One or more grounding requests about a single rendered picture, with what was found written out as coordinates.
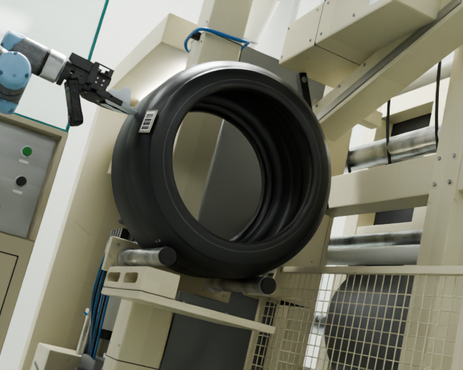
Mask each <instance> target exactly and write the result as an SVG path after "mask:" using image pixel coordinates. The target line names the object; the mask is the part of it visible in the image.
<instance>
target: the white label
mask: <svg viewBox="0 0 463 370"><path fill-rule="evenodd" d="M157 111H158V110H147V111H146V114H145V117H144V118H143V122H142V124H141V127H140V130H139V132H150V130H151V127H152V124H153V122H154V118H155V117H156V114H157Z"/></svg>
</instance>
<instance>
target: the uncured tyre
mask: <svg viewBox="0 0 463 370"><path fill-rule="evenodd" d="M134 109H135V110H136V111H137V113H136V114H135V115H128V116H127V118H126V119H125V121H124V122H123V125H122V126H121V129H120V131H119V133H118V136H117V139H116V141H115V146H114V150H113V154H112V165H111V179H112V191H113V195H114V198H115V204H116V206H117V209H118V212H119V214H120V216H121V219H122V220H123V223H124V225H125V226H126V228H127V230H128V231H137V232H132V233H130V234H131V236H132V237H133V239H134V240H135V241H136V242H137V243H138V244H139V245H140V247H141V248H142V249H148V248H156V247H160V246H159V245H158V244H157V243H156V242H155V241H154V239H156V238H158V237H159V238H160V239H161V240H162V241H163V243H164V244H165V245H166V246H167V247H171V248H173V249H174V250H175V252H176V260H175V262H174V263H173V264H171V265H169V266H166V267H167V268H169V269H172V270H173V271H176V272H179V273H182V274H184V275H189V276H192V277H197V278H220V279H243V278H252V277H256V276H259V275H263V274H265V273H268V272H270V271H272V270H274V269H276V268H278V267H280V266H281V265H283V264H285V263H286V262H288V261H289V260H290V259H291V258H293V257H294V256H296V255H297V254H298V253H299V252H300V251H301V250H302V249H303V248H304V247H305V246H306V245H307V244H308V242H309V241H310V240H311V238H312V237H313V236H314V235H315V232H316V231H317V229H318V227H319V226H320V224H321V221H322V219H323V216H324V214H325V212H326V208H327V205H328V201H329V195H330V191H331V160H330V155H329V148H328V145H327V141H326V138H325V135H324V133H323V129H322V128H321V126H320V123H319V121H318V119H317V118H316V116H315V113H314V112H313V111H312V109H311V108H310V106H309V104H308V103H307V102H306V101H305V100H304V99H303V97H302V96H301V95H300V94H299V93H298V92H297V91H296V90H295V89H294V88H293V87H292V86H291V85H289V84H288V83H287V82H286V81H285V80H283V79H282V78H280V77H279V76H277V75H276V74H274V73H271V72H270V71H268V70H265V69H264V68H261V67H258V66H255V65H252V64H248V63H244V62H235V61H214V62H205V63H201V64H197V65H194V66H191V67H188V68H185V69H184V70H181V71H179V72H178V73H176V74H174V75H173V76H171V77H170V78H169V79H167V80H166V81H164V82H163V83H162V84H161V85H160V86H158V87H157V88H155V89H154V90H152V91H151V92H150V93H149V94H148V95H146V96H145V97H144V98H143V99H142V100H141V101H140V102H139V103H138V104H137V105H136V106H135V107H134ZM147 110H158V111H157V114H156V117H155V118H154V122H153V124H152V127H151V130H150V132H139V130H140V127H141V124H142V122H143V118H144V117H145V114H146V111H147ZM188 112H203V113H207V114H211V115H215V116H218V117H221V118H223V119H224V120H226V121H228V122H230V123H231V124H232V125H233V126H235V127H236V128H237V129H238V130H240V131H241V132H242V133H243V135H244V136H245V137H246V139H247V140H248V141H249V142H250V144H251V146H252V148H253V149H254V152H255V154H256V157H257V159H258V162H259V166H260V170H261V176H262V189H261V195H260V199H259V204H258V206H257V209H256V211H255V213H254V215H253V217H252V219H251V221H250V222H249V223H248V224H247V225H246V227H245V228H244V229H243V230H242V231H241V232H240V233H238V234H237V235H236V236H235V237H233V238H232V239H230V240H227V239H223V238H221V237H219V236H217V235H215V234H213V233H212V232H210V231H208V230H207V229H206V228H205V227H204V226H202V225H201V224H200V223H199V222H198V221H197V220H196V219H195V218H194V217H193V216H192V214H191V213H190V212H189V211H188V209H187V207H186V206H185V204H184V203H183V201H182V199H181V197H180V194H179V191H178V189H177V187H176V182H175V179H174V175H173V146H174V142H175V138H176V134H177V132H178V130H179V127H180V125H181V123H182V121H183V119H184V118H185V116H186V115H187V113H188Z"/></svg>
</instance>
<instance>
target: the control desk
mask: <svg viewBox="0 0 463 370"><path fill-rule="evenodd" d="M68 135H69V133H68V132H65V131H61V130H59V129H56V128H52V127H50V126H46V125H43V124H42V123H38V122H35V121H33V120H29V119H26V118H24V117H20V116H18V115H14V114H11V115H6V114H3V113H0V354H1V351H2V348H3V345H4V341H5V338H6V336H7V331H8V329H9V326H10V322H11V319H12V315H13V312H14V310H15V305H16V303H17V300H18V296H19V293H20V290H21V287H22V283H23V281H24V277H25V274H26V270H27V267H28V264H29V260H30V258H31V254H32V251H33V248H34V246H35V241H36V238H37V235H38V232H39V229H40V225H41V222H42V219H43V215H44V213H45V210H46V206H47V203H48V200H49V196H50V194H51V189H52V187H53V184H54V179H55V177H56V174H57V170H58V167H59V165H60V160H61V158H62V154H63V151H64V148H65V144H66V142H67V138H68Z"/></svg>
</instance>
